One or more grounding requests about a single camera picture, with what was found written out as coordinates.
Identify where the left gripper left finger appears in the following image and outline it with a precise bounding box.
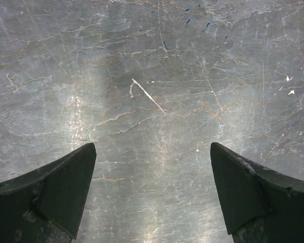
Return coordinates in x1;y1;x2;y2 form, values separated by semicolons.
0;143;96;242

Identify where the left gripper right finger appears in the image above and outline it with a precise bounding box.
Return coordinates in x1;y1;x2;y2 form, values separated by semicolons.
210;142;304;242

